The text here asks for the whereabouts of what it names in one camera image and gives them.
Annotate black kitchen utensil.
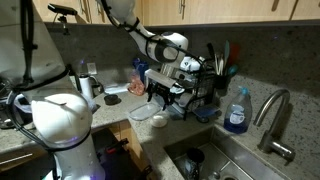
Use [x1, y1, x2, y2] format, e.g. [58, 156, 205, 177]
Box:
[206, 42, 217, 66]

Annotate wooden upper cabinets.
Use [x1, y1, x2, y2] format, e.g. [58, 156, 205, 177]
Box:
[141, 0, 320, 28]

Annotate stainless steel sink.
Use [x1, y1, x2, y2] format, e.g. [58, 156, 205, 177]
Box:
[164, 128, 291, 180]

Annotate plain white mug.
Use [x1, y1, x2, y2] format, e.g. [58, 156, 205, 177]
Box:
[176, 91, 198, 108]
[170, 84, 186, 95]

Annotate red spatula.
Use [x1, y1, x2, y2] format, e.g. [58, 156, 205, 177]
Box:
[229, 43, 241, 68]

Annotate blue dish soap bottle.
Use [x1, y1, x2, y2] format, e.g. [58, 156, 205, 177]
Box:
[223, 86, 253, 135]

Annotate clear glass bowl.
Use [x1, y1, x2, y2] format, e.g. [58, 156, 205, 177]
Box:
[149, 114, 169, 129]

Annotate black utensil holder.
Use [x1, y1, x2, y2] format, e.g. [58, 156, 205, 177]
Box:
[213, 74, 233, 98]

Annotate white wall outlet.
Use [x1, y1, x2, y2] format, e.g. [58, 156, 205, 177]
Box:
[86, 62, 98, 76]

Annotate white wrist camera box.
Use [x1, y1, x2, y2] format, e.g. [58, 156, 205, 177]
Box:
[144, 68, 177, 89]

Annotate small teal scraper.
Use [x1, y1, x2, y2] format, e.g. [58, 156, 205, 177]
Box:
[228, 64, 239, 76]

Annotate orange plastic bag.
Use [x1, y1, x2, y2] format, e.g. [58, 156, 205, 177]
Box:
[128, 69, 147, 97]

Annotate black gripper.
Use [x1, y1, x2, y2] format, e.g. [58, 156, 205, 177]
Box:
[146, 79, 177, 112]

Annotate stainless steel tumbler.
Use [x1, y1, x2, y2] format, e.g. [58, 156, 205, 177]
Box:
[79, 73, 95, 102]

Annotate black camera on stand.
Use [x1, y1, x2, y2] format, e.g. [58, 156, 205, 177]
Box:
[47, 3, 78, 36]

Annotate black clamp with red handle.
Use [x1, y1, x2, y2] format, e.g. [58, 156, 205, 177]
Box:
[105, 138, 130, 155]

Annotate pale wooden utensil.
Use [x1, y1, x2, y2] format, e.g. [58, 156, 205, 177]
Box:
[214, 52, 225, 76]

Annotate dark robot mount platform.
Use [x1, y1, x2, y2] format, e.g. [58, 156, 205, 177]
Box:
[93, 128, 154, 180]

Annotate white paper sheet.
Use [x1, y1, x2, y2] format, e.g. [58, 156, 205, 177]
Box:
[103, 83, 131, 95]

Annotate rectangular clear plastic container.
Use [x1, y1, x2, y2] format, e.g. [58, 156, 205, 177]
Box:
[128, 102, 163, 122]

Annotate silver drawer handle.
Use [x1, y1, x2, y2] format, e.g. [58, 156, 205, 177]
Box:
[0, 153, 34, 166]

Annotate curved metal faucet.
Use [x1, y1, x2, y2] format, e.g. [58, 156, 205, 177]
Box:
[253, 88, 297, 164]

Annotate black two-tier dish rack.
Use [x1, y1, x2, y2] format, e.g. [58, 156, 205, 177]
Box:
[146, 56, 223, 122]

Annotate slim cabinet handle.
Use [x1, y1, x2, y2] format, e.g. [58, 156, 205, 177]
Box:
[270, 0, 282, 12]
[178, 0, 187, 16]

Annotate metal spoon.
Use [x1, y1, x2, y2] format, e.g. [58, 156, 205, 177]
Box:
[210, 160, 232, 180]

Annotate black countertop appliance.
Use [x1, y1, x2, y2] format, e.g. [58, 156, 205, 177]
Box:
[0, 77, 33, 130]

